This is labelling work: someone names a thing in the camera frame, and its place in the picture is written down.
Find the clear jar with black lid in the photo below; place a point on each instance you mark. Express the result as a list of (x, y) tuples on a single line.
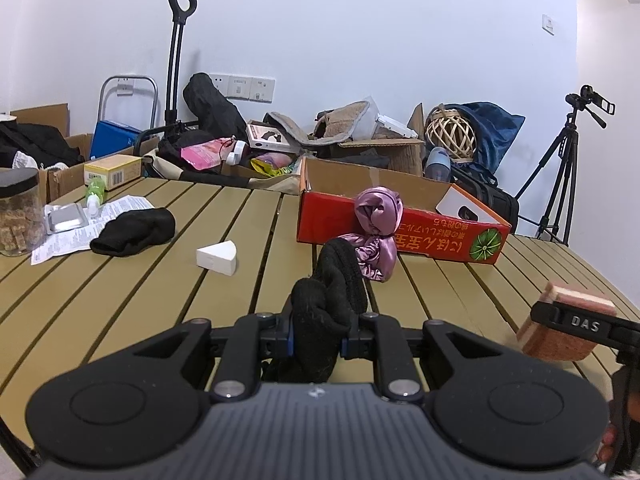
[(21, 212)]

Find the white wall switch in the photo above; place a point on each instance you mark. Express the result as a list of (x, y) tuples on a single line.
[(547, 24)]

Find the pink satin scrunchie cloth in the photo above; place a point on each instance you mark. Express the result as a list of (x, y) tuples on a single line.
[(379, 212)]

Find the wall power outlet strip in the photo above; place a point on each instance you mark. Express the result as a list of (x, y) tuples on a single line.
[(244, 88)]

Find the blue water bottle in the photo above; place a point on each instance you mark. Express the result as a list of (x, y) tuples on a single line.
[(438, 165)]

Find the pink brown scrub sponge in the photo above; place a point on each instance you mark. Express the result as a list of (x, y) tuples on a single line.
[(570, 318)]

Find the large cardboard box left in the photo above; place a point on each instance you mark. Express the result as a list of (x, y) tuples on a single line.
[(39, 138)]

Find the red cardboard fruit box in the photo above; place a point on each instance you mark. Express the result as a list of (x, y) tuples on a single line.
[(424, 217)]

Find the white paper sheet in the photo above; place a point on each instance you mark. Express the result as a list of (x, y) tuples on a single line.
[(77, 240)]

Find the woven rattan ball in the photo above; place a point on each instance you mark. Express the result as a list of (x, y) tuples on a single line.
[(447, 128)]

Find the blue folding cart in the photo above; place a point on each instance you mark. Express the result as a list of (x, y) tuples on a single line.
[(127, 105)]

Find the white wedge block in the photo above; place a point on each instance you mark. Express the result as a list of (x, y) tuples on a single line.
[(221, 258)]

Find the black sock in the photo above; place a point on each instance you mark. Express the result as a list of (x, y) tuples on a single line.
[(134, 231), (322, 307)]

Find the open brown cardboard box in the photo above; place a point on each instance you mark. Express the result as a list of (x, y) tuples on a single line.
[(357, 132)]

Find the black sock on table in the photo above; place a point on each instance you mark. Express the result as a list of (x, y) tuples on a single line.
[(134, 231)]

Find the small green bottle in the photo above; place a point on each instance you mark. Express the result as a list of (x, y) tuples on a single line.
[(95, 193)]

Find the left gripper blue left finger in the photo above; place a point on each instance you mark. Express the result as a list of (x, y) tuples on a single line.
[(284, 333)]

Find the black bag by wall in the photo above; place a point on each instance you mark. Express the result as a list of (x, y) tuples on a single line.
[(216, 114)]

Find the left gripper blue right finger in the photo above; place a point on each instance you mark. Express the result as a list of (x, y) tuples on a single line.
[(351, 347)]

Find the black trolley handle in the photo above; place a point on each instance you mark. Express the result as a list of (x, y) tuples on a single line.
[(181, 10)]

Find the yellow small carton box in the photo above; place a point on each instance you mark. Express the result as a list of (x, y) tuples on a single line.
[(114, 170)]

